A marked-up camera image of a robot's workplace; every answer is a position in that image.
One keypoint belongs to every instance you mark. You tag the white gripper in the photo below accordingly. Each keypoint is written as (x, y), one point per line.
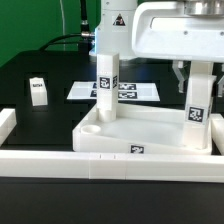
(162, 30)

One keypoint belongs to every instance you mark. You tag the white desk tabletop tray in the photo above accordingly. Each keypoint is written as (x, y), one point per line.
(138, 130)

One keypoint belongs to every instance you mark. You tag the white fiducial marker sheet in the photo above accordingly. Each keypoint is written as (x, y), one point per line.
(126, 92)

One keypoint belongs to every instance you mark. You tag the white U-shaped obstacle fence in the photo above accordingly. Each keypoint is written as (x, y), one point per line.
(56, 164)

